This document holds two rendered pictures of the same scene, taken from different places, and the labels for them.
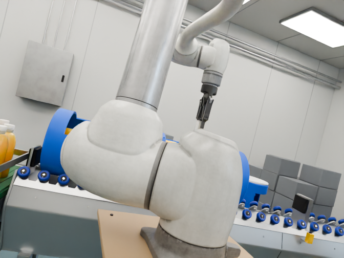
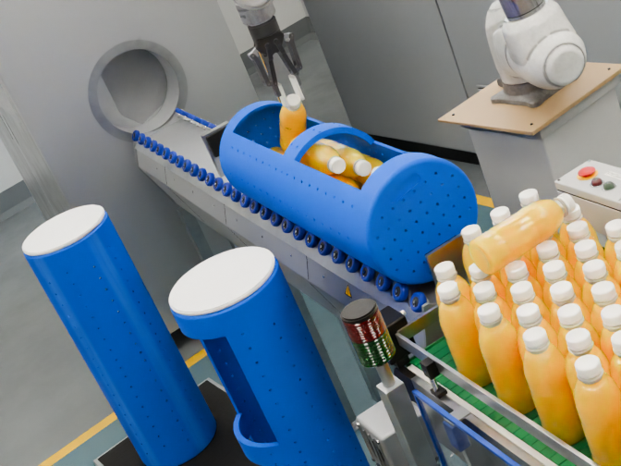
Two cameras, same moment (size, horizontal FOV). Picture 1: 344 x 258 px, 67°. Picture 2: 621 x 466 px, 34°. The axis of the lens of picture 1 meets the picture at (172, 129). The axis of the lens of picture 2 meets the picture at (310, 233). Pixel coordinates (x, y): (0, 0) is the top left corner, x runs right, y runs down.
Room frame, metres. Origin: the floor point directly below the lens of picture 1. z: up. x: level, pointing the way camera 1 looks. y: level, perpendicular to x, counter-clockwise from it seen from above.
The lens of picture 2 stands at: (1.56, 2.44, 2.10)
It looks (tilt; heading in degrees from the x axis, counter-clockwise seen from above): 25 degrees down; 264
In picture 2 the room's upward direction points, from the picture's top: 23 degrees counter-clockwise
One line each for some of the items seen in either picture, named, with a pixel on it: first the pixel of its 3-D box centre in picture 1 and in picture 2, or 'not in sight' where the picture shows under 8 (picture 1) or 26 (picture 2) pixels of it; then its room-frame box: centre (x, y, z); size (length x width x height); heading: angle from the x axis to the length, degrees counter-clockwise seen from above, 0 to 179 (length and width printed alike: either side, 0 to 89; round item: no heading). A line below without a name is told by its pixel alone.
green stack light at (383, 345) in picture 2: not in sight; (372, 344); (1.39, 0.99, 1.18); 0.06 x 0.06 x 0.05
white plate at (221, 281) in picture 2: not in sight; (221, 279); (1.57, 0.18, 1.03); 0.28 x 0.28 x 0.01
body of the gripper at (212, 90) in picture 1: (207, 95); (267, 36); (1.20, -0.12, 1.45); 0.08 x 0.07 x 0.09; 12
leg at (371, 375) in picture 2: not in sight; (354, 334); (1.26, -0.50, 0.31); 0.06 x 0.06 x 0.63; 12
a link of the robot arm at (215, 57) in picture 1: (214, 56); not in sight; (1.20, -0.11, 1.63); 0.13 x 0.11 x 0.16; 85
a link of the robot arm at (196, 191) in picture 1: (200, 180); (518, 35); (0.57, -0.09, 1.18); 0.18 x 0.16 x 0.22; 85
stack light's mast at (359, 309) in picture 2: not in sight; (373, 347); (1.39, 0.99, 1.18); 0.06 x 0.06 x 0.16
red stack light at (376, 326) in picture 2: not in sight; (363, 323); (1.39, 0.99, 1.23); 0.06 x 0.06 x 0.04
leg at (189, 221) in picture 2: not in sight; (214, 272); (1.60, -1.44, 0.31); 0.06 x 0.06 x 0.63; 12
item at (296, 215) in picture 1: (300, 210); (225, 149); (1.38, -0.77, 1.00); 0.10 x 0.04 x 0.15; 12
